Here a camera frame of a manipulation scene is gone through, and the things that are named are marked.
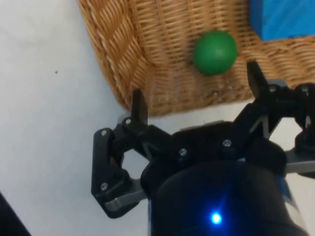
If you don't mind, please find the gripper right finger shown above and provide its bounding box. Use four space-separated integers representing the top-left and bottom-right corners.
220 60 315 158

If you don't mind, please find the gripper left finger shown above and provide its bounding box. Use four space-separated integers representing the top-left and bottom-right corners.
90 88 188 219

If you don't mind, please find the green ball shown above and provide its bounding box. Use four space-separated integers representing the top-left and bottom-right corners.
193 29 239 76

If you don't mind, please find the wicker basket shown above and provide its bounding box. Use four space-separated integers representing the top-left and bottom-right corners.
77 0 315 118

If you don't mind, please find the blue cube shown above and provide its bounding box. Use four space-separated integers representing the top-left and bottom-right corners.
248 0 315 42

